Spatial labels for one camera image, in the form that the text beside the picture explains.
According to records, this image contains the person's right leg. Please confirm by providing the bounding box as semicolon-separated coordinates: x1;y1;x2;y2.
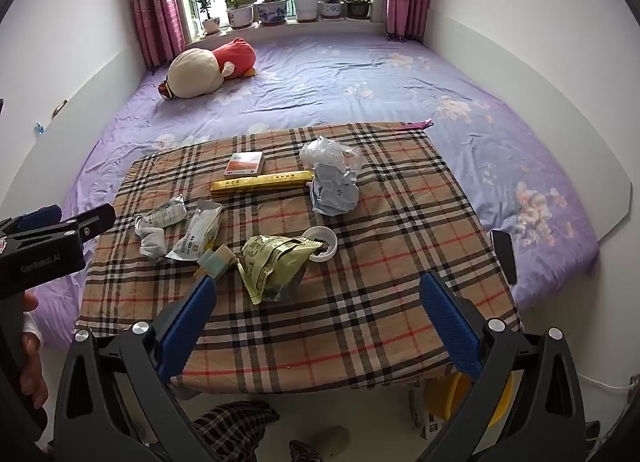
289;439;321;462

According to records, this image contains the small leafy plant white pot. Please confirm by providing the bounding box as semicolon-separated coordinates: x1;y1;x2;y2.
194;0;222;35

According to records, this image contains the white bed side panel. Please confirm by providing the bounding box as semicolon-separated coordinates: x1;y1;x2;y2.
0;49;146;203
425;12;631;243

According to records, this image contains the grey green wrapper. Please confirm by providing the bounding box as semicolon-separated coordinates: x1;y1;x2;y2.
132;194;188;230

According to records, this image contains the white tissue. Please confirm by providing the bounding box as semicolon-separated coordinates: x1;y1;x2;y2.
137;227;168;259

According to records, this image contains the teal and beige sponge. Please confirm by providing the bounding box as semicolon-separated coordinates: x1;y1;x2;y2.
194;244;237;283

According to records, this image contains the white leaflet on floor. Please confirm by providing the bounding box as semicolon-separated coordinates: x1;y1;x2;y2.
409;382;446;440

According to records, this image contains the white packet blue label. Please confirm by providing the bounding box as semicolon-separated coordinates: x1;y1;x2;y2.
165;199;225;261

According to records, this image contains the white plastic bag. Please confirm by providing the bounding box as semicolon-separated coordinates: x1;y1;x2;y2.
299;136;363;174

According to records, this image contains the bushy plant printed white pot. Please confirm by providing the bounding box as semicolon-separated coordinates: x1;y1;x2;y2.
223;0;255;30

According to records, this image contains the bed with purple floral sheet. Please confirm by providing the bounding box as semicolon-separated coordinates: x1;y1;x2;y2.
32;29;601;348

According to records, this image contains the grey slipper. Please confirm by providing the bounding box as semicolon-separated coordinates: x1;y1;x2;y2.
310;426;351;458

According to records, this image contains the red and cream plush toy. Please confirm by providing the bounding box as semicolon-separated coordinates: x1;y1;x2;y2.
159;37;257;100

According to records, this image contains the blue white paper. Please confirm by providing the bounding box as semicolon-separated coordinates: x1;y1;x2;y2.
307;162;360;217

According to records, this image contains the black smartphone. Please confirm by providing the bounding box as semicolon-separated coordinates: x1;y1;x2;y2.
489;229;518;285

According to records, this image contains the red and white box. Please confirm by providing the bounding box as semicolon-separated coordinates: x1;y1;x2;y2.
223;151;265;178

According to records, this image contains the plain white plant pot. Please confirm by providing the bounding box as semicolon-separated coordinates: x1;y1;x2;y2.
291;0;321;22

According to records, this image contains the yellow plastic bin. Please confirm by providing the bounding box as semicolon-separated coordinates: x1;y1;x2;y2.
424;372;515;430

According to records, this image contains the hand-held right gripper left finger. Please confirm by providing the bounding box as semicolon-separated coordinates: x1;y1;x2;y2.
52;274;218;462

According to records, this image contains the green snack packet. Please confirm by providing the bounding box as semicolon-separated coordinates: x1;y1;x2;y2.
239;234;323;304

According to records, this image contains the person's left hand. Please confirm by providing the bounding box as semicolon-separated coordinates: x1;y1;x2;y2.
20;291;49;410

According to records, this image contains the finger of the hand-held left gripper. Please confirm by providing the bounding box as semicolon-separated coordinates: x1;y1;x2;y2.
0;205;63;234
0;204;117;245

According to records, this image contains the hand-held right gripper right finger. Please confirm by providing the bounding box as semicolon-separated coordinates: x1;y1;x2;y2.
419;272;586;462

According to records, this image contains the long gold box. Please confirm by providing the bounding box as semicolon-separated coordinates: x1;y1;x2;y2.
210;169;316;199

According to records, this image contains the plaid cloth covered table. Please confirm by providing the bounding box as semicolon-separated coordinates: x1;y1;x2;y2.
75;122;523;393

